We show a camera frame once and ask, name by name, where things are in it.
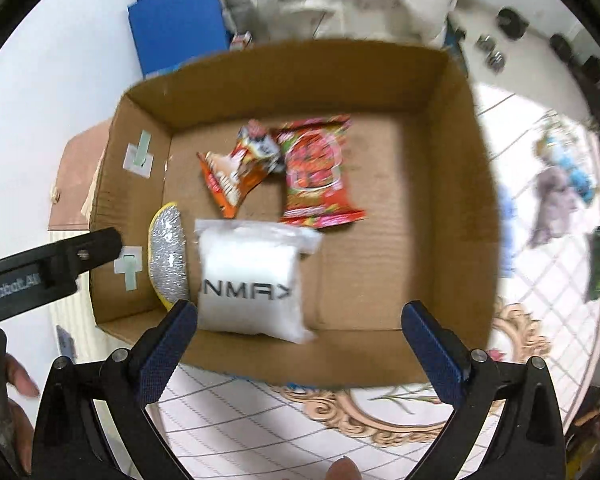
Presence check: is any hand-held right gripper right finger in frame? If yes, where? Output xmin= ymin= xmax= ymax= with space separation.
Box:
xmin=401 ymin=301 xmax=568 ymax=480

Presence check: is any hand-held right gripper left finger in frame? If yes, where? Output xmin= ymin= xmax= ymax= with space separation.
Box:
xmin=30 ymin=301 xmax=198 ymax=480

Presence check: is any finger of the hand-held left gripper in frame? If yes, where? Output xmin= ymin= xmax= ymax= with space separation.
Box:
xmin=42 ymin=227 xmax=123 ymax=301

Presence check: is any brown cardboard box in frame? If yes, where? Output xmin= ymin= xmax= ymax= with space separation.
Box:
xmin=89 ymin=39 xmax=502 ymax=390

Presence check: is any white packet with black print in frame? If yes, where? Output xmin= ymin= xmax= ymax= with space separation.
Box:
xmin=194 ymin=218 xmax=324 ymax=345

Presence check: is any person's left hand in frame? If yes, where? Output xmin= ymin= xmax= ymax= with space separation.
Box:
xmin=2 ymin=352 xmax=42 ymax=478

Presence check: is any person's right hand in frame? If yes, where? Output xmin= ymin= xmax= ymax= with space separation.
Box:
xmin=327 ymin=456 xmax=361 ymax=480

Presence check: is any silver and yellow scouring sponge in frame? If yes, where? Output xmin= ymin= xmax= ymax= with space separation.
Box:
xmin=147 ymin=202 xmax=192 ymax=312

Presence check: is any light blue cloth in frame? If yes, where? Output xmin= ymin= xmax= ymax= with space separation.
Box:
xmin=498 ymin=185 xmax=517 ymax=279

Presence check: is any orange snack packet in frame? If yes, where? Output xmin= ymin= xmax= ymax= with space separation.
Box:
xmin=196 ymin=120 xmax=282 ymax=220

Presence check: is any grey plush toy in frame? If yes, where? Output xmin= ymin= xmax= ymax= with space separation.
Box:
xmin=529 ymin=164 xmax=580 ymax=250

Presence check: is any red snack packet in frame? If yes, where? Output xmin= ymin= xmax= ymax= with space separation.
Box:
xmin=270 ymin=115 xmax=367 ymax=231

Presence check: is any blue board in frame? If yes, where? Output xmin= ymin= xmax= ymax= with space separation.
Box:
xmin=127 ymin=0 xmax=232 ymax=79

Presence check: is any dark metal weight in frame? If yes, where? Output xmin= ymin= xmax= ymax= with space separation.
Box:
xmin=549 ymin=34 xmax=600 ymax=87
xmin=496 ymin=7 xmax=529 ymax=39
xmin=475 ymin=34 xmax=507 ymax=75

